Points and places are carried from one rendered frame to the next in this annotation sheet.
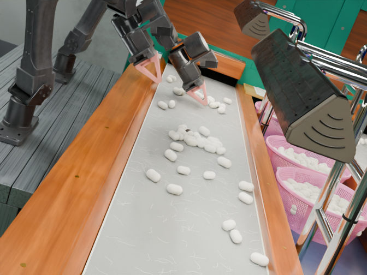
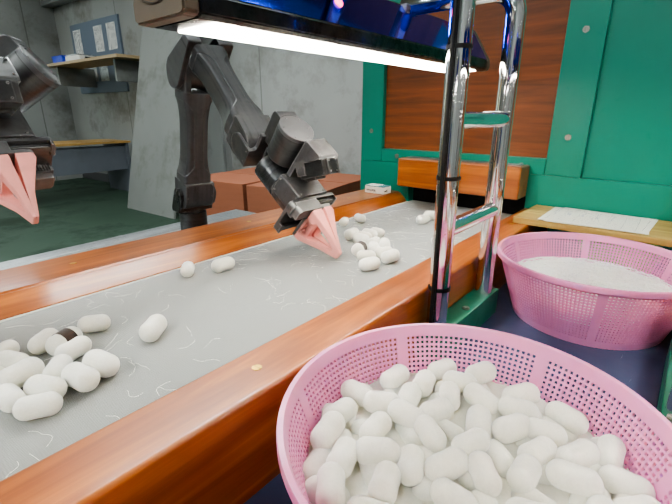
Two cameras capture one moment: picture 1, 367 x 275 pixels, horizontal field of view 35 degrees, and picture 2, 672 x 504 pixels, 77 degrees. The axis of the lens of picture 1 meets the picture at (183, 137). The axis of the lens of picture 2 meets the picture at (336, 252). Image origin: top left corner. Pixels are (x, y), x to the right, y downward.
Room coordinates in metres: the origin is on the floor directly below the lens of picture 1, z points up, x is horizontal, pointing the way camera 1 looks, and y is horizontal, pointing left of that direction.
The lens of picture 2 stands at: (1.43, -0.46, 0.97)
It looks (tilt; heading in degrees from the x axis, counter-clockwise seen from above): 18 degrees down; 44
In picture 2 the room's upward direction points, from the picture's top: straight up
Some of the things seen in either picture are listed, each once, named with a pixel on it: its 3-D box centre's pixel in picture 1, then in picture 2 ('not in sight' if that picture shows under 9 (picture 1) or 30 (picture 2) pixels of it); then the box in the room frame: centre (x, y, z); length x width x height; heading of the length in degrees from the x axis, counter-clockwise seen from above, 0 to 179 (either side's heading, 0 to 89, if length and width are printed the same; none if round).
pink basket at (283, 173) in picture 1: (319, 208); not in sight; (1.38, -0.38, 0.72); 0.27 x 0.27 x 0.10
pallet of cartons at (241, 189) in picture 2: not in sight; (282, 207); (3.52, 2.12, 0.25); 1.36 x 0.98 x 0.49; 98
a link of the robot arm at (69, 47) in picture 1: (72, 46); (194, 198); (1.90, 0.45, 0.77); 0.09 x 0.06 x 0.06; 176
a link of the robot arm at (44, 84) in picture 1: (29, 88); not in sight; (1.32, 0.38, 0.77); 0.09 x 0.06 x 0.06; 57
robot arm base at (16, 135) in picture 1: (19, 113); not in sight; (1.31, 0.39, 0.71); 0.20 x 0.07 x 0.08; 7
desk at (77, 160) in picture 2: not in sight; (72, 169); (2.93, 5.32, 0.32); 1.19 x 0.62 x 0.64; 7
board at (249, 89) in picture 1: (282, 101); (618, 226); (2.32, -0.32, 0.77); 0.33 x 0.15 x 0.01; 94
